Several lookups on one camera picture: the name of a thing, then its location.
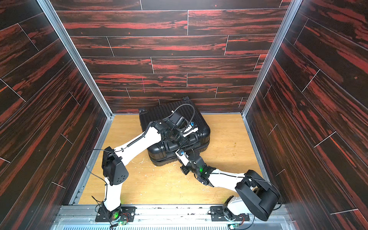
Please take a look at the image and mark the black ribbed hard-shell suitcase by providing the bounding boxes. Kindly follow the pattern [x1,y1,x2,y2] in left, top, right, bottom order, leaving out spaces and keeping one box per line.
[139,96,210,166]

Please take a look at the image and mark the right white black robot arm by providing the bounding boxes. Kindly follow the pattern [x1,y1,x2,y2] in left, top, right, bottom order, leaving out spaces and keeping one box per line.
[175,149,281,221]

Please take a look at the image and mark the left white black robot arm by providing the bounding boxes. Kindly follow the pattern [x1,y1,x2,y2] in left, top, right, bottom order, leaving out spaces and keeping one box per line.
[97,111,198,222]

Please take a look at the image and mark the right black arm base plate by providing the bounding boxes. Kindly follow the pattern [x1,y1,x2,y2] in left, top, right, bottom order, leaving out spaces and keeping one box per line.
[208,206,250,222]

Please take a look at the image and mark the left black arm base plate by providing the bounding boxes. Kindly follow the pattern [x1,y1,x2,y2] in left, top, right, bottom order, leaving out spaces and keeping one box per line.
[95,205,136,223]

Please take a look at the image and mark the left aluminium corner post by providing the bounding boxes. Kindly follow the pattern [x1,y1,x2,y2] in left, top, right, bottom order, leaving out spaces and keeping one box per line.
[37,0,113,119]

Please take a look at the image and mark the aluminium corner post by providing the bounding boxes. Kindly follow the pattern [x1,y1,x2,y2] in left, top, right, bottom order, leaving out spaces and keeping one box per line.
[241,0,302,121]
[37,0,113,119]

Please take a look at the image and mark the silver aluminium front rail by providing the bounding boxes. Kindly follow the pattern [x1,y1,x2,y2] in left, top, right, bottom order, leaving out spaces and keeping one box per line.
[51,204,297,230]

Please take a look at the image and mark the right aluminium corner post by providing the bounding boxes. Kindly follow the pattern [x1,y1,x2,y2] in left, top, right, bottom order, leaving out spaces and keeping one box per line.
[241,0,302,121]

